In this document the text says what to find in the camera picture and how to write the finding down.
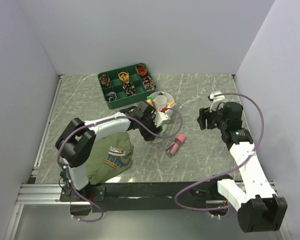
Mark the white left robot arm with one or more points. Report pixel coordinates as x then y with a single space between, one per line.
76 142

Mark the white round pen holder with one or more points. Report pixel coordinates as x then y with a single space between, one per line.
161 102

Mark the orange black rolled sock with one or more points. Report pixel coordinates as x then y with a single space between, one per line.
141 70

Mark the brown patterned rolled sock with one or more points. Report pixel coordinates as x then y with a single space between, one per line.
105 81

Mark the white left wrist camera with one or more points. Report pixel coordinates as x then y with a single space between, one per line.
161 118

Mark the yellow patterned rolled sock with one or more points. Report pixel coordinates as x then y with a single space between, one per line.
124 77

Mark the green divided organizer tray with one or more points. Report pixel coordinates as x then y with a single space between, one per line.
135 79

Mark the dark floral rolled sock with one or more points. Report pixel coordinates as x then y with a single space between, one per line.
129 89

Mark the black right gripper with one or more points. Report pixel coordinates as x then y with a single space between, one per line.
204 113

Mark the black marker green cap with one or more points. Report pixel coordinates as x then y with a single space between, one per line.
149 97

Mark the pink capped pencil tube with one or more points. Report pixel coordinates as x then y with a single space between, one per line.
173 147

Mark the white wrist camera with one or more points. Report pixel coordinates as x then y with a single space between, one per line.
216 98
161 118

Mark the pink patterned rolled sock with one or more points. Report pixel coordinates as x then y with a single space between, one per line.
148 83

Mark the black front base bar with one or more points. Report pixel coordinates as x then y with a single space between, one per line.
134 196

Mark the green folded t-shirt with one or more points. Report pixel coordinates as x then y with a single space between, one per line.
109 157

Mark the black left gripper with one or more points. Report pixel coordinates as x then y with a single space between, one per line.
151 135

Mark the grey rolled sock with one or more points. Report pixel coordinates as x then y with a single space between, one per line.
110 96

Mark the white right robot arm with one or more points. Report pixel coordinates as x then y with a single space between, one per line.
259 208

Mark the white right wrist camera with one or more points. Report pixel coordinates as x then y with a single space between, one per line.
216 98

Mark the black marker orange cap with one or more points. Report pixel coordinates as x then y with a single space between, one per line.
149 102

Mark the beige eraser block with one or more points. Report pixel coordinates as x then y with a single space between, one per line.
159 140

